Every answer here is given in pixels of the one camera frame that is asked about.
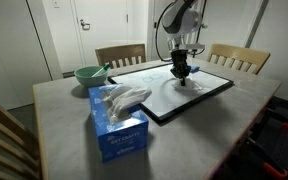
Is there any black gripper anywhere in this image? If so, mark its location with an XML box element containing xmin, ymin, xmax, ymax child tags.
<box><xmin>171</xmin><ymin>50</ymin><xmax>191</xmax><ymax>86</ymax></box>

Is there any white tissue wipe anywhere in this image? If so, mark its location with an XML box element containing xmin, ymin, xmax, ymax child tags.
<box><xmin>172</xmin><ymin>78</ymin><xmax>203</xmax><ymax>91</ymax></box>

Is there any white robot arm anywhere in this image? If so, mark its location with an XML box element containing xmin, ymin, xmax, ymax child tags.
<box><xmin>160</xmin><ymin>0</ymin><xmax>205</xmax><ymax>86</ymax></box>

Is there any black framed white board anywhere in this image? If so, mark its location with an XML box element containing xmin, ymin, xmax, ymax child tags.
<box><xmin>108</xmin><ymin>63</ymin><xmax>233</xmax><ymax>122</ymax></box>

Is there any blue folded cloth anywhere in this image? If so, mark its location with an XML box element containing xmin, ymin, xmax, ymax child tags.
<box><xmin>190</xmin><ymin>66</ymin><xmax>200</xmax><ymax>73</ymax></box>

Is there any light wooden chair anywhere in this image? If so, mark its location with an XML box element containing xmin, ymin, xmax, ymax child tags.
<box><xmin>207</xmin><ymin>44</ymin><xmax>270</xmax><ymax>75</ymax></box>

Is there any next tissue in box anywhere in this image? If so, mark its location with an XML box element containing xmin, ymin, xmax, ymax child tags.
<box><xmin>104</xmin><ymin>85</ymin><xmax>152</xmax><ymax>123</ymax></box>

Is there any dark wooden chair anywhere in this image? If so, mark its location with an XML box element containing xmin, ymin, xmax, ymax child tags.
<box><xmin>95</xmin><ymin>44</ymin><xmax>146</xmax><ymax>69</ymax></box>

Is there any white door right side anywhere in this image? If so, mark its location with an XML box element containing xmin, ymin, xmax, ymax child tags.
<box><xmin>197</xmin><ymin>0</ymin><xmax>268</xmax><ymax>60</ymax></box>

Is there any green white marker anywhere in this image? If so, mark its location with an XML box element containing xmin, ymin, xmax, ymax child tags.
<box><xmin>91</xmin><ymin>64</ymin><xmax>110</xmax><ymax>77</ymax></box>

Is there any blue tissue box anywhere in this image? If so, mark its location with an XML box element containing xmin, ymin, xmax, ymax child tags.
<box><xmin>88</xmin><ymin>84</ymin><xmax>149</xmax><ymax>162</ymax></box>

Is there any green bowl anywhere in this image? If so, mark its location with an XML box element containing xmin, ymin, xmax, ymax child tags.
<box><xmin>74</xmin><ymin>66</ymin><xmax>108</xmax><ymax>88</ymax></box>

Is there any orange black clamp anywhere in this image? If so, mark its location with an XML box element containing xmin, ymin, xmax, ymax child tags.
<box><xmin>267</xmin><ymin>109</ymin><xmax>288</xmax><ymax>129</ymax></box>
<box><xmin>246</xmin><ymin>138</ymin><xmax>288</xmax><ymax>180</ymax></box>

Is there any orange black clamp lower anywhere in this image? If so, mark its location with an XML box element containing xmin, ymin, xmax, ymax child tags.
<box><xmin>246</xmin><ymin>138</ymin><xmax>288</xmax><ymax>180</ymax></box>

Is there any wooden chair at left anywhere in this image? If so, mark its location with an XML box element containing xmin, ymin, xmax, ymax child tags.
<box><xmin>0</xmin><ymin>105</ymin><xmax>43</xmax><ymax>180</ymax></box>

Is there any white door with handle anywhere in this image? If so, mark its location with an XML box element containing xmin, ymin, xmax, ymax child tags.
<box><xmin>74</xmin><ymin>0</ymin><xmax>128</xmax><ymax>66</ymax></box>

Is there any white wall switch plate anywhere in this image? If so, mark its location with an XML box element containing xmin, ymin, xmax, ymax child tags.
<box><xmin>52</xmin><ymin>0</ymin><xmax>60</xmax><ymax>8</ymax></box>

